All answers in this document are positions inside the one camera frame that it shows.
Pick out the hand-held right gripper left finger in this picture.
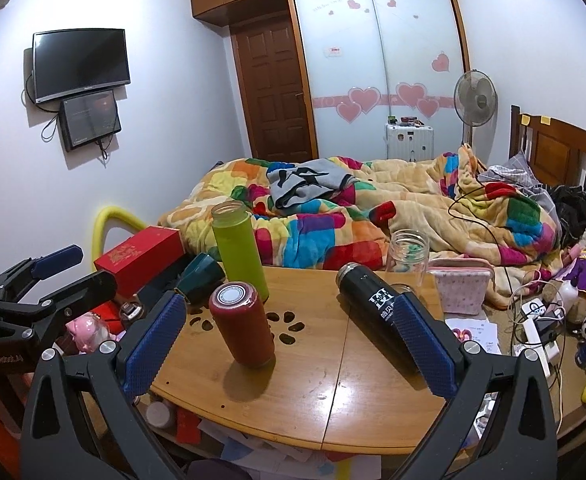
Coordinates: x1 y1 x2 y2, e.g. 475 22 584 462
20 291 194 480

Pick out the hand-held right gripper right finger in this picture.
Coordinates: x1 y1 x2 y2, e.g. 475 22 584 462
389 291 559 480

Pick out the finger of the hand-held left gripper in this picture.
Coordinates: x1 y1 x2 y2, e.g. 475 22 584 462
0 244 84 306
0 270 120 347

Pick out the red thermos bottle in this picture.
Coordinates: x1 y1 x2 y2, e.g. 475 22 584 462
209 281 277 367

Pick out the dark green cup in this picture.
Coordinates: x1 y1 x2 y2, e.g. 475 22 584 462
175 252 226 306

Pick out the pink toy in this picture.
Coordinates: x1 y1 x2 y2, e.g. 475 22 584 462
65 312 112 355

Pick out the printed paper sheet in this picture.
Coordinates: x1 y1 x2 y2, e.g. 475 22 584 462
445 317 502 357

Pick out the red gift box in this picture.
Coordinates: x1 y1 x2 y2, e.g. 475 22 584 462
93 226 187 297

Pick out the yellow foam tube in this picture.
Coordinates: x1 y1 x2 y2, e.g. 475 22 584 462
90 204 150 267

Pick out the white round jar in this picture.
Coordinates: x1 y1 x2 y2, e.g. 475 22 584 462
145 401 175 429

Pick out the black thermos flask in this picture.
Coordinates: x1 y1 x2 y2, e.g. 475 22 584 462
335 261 426 375

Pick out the pink dotted pouch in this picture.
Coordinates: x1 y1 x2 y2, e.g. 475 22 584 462
425 258 496 315

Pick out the small red box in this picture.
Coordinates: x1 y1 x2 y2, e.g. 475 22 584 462
175 406 200 445

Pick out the clear glass jar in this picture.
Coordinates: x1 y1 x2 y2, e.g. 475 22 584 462
385 229 430 295

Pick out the wooden folding table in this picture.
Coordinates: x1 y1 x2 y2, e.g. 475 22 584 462
149 260 496 457

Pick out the white power strip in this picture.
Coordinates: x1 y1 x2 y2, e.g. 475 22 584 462
520 299 563 367

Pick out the green glass bottle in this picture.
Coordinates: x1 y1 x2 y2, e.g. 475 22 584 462
211 200 270 304

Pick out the colourful patchwork blanket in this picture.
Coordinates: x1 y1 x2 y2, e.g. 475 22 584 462
157 143 565 311

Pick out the pile of papers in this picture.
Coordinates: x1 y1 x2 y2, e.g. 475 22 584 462
197 419 334 480

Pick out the white plastic bottle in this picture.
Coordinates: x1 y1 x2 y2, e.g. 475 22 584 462
555 279 580 322

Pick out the grey striped pillow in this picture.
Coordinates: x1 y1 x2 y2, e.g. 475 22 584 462
477 151 560 213

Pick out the grey and black garment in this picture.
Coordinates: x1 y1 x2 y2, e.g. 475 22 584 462
265 158 355 211

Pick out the black cloth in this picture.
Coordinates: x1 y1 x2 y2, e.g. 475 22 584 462
547 184 586 250

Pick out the white suitcase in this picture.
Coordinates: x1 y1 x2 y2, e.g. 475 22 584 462
385 122 434 163

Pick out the wooden bed headboard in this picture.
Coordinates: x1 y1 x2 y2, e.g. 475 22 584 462
508 104 586 242

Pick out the standing electric fan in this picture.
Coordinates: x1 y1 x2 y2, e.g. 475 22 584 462
453 69 498 150

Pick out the brown wooden door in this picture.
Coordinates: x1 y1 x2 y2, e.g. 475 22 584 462
230 16 320 162

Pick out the wardrobe with heart stickers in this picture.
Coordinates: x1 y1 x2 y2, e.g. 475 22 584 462
189 0 472 162

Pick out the black television cable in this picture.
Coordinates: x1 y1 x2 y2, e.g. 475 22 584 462
21 74 60 144

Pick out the small black wall monitor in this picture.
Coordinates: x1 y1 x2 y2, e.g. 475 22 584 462
59 88 122 153

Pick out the wall-mounted black television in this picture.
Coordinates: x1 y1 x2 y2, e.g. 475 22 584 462
32 28 132 106

